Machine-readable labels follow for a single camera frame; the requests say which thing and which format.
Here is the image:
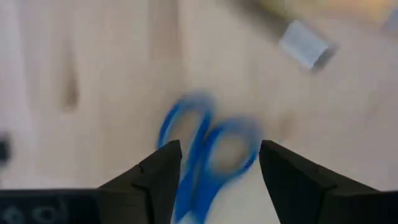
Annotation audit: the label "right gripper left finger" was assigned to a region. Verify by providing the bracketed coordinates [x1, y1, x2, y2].
[0, 139, 183, 224]

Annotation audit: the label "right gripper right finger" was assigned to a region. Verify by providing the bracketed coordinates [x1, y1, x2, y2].
[259, 139, 398, 224]

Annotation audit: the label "blue handled scissors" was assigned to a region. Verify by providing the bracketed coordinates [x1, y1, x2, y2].
[155, 91, 265, 224]

